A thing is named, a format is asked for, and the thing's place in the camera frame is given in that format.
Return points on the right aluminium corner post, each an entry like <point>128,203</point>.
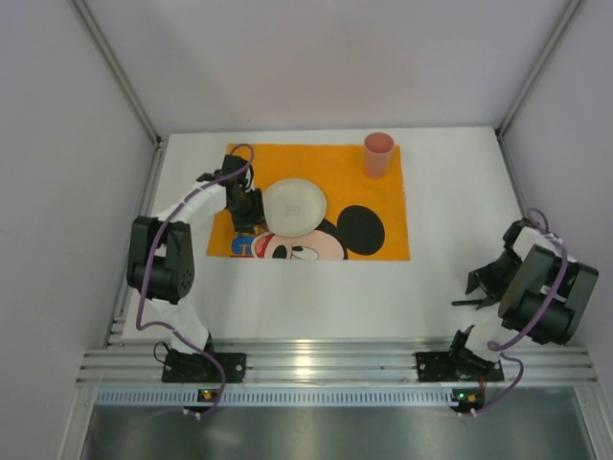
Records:
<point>546,53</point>

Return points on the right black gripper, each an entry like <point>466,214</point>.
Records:
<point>486,286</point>

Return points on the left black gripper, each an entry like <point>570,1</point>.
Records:
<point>250,217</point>

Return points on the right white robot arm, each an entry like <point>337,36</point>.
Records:
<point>541,293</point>

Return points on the white round plate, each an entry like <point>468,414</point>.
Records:
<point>293,207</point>

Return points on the left aluminium corner post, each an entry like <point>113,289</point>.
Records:
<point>116,69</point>

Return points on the aluminium corner post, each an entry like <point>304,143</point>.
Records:
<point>116,69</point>
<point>546,53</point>

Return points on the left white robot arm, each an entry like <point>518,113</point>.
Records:
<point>161,267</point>

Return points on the pink plastic cup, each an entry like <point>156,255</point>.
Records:
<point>378,150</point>

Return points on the orange Mickey Mouse placemat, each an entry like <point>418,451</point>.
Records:
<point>365,218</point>

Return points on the aluminium mounting rail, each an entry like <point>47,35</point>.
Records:
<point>322,362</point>

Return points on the perforated cable duct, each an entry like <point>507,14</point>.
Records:
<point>245,396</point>

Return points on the green handled spoon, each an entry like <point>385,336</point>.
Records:
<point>469,302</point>

